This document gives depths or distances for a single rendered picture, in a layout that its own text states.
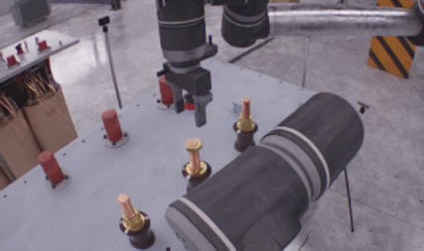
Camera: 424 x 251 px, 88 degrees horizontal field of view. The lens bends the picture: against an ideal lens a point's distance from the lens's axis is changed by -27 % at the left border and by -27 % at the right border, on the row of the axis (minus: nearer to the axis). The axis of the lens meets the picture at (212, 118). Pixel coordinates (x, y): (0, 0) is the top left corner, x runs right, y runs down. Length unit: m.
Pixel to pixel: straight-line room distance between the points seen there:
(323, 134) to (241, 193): 0.17
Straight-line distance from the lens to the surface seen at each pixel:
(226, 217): 0.36
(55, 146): 2.53
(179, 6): 0.60
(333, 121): 0.49
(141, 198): 0.99
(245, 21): 0.70
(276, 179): 0.39
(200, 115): 0.73
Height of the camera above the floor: 2.11
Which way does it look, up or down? 36 degrees down
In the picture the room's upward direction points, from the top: 3 degrees counter-clockwise
